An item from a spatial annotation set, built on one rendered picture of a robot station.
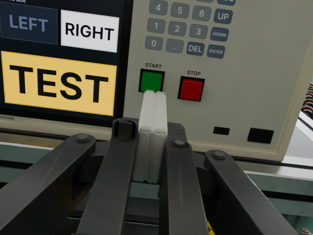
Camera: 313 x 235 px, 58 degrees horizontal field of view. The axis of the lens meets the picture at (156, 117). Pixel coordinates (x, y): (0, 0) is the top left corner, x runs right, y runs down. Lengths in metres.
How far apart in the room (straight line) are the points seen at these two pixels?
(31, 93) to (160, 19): 0.14
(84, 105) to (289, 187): 0.21
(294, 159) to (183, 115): 0.13
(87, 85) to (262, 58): 0.16
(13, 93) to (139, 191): 0.15
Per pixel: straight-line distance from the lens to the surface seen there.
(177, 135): 0.16
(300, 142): 0.39
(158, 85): 0.26
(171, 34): 0.26
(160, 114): 0.16
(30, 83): 0.29
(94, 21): 0.26
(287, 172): 0.31
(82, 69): 0.27
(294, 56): 0.29
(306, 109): 1.63
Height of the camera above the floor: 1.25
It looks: 22 degrees down
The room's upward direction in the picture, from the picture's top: 8 degrees clockwise
